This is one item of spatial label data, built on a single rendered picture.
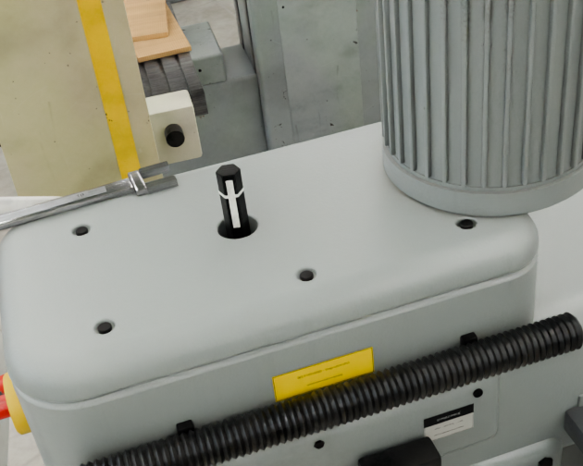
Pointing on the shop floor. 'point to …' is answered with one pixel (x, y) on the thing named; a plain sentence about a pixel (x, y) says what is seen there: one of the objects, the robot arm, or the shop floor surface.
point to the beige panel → (65, 93)
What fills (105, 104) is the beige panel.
